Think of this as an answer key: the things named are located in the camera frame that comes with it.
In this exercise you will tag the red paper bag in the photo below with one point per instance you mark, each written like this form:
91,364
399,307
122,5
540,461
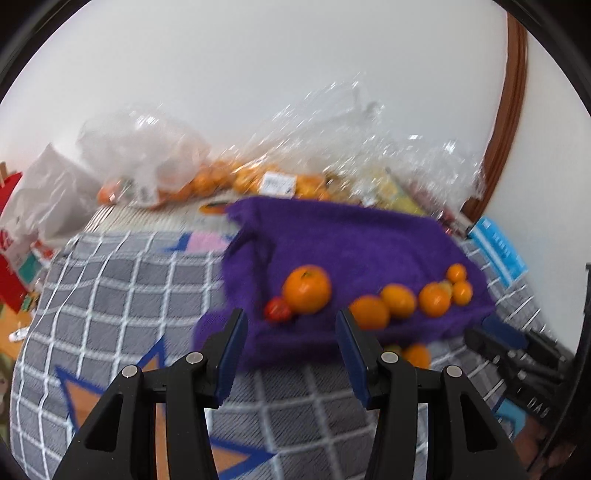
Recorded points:
9,277

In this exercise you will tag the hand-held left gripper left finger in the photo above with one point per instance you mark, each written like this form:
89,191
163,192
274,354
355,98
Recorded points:
233,355

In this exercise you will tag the large clear plastic bag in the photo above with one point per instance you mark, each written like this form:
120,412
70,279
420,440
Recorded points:
323,138

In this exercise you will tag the large orange with leafy stem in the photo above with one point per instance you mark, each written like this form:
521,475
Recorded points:
307,290

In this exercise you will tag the medium smooth orange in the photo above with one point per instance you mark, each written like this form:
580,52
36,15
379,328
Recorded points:
369,313
398,300
434,299

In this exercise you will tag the grey checked blanket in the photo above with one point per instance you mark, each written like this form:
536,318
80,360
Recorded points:
115,295

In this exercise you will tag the small red tomato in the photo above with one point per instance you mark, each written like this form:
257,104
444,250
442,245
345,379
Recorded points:
278,309

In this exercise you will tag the brown wooden frame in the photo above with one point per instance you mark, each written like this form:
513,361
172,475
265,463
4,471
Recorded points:
512,92

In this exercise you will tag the person's right hand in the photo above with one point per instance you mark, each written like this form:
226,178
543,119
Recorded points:
540,438

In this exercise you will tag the pile of bagged oranges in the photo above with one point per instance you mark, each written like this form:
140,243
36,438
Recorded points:
249,180

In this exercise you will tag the small oval orange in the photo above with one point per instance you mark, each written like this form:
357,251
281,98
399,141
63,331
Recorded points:
415,355

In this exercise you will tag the orange flat object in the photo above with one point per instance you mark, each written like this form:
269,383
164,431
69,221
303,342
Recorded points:
214,208

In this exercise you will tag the purple towel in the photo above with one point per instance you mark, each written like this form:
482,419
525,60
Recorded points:
346,249

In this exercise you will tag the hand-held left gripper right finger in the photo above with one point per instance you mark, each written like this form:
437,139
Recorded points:
353,355

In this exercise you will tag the small mandarin with stem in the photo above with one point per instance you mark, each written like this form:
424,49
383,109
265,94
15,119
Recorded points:
457,273

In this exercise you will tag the small orange kumquat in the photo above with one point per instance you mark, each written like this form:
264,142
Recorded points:
461,292

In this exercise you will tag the small clear plastic bag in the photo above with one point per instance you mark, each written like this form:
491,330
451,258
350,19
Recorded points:
138,138

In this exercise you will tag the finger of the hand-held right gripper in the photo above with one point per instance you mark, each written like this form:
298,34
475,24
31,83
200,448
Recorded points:
485,346
505,334

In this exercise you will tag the round yellow-green fruit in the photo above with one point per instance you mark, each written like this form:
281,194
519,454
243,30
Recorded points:
394,349
446,285

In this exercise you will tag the white plastic bag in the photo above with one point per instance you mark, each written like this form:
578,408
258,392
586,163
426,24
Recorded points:
51,184

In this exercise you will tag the yellow package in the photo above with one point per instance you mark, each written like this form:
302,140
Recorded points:
397,194

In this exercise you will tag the blue tissue pack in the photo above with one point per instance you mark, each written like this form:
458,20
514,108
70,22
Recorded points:
498,249

